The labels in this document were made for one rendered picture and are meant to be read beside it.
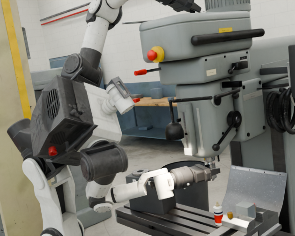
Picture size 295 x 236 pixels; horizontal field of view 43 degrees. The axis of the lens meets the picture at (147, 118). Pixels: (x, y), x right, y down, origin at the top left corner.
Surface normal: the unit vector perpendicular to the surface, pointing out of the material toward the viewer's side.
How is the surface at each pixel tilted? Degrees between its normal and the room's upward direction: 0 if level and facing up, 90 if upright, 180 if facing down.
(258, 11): 90
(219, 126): 90
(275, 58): 90
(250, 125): 90
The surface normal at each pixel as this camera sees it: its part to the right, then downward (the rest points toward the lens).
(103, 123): 0.67, -0.55
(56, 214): -0.47, 0.21
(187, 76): -0.72, 0.22
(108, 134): 0.68, 0.12
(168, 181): 0.31, -0.22
